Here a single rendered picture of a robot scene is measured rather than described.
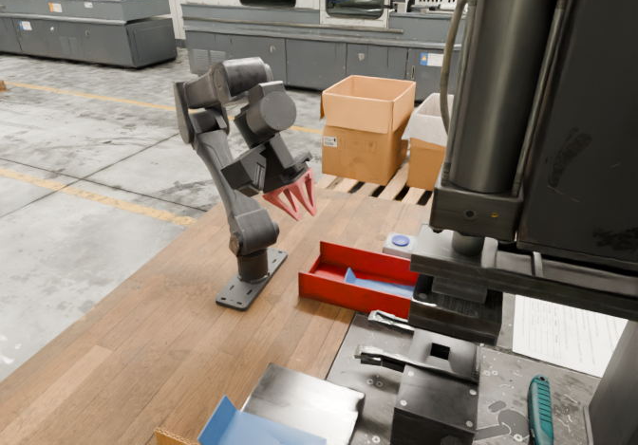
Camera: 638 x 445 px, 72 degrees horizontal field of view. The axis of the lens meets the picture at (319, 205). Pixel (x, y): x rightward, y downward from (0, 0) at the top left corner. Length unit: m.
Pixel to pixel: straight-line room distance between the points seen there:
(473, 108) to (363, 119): 2.43
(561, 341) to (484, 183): 0.49
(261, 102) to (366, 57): 4.67
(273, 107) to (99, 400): 0.51
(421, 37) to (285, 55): 1.66
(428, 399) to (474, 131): 0.35
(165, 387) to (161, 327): 0.14
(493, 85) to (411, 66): 4.72
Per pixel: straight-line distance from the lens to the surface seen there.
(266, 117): 0.64
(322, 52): 5.49
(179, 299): 0.93
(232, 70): 0.72
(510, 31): 0.44
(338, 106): 2.93
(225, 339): 0.83
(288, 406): 0.70
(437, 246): 0.56
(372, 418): 0.72
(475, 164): 0.48
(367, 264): 0.94
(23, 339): 2.45
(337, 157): 3.06
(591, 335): 0.95
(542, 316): 0.95
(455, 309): 0.53
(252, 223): 0.84
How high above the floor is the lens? 1.49
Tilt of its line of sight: 29 degrees down
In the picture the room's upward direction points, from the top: straight up
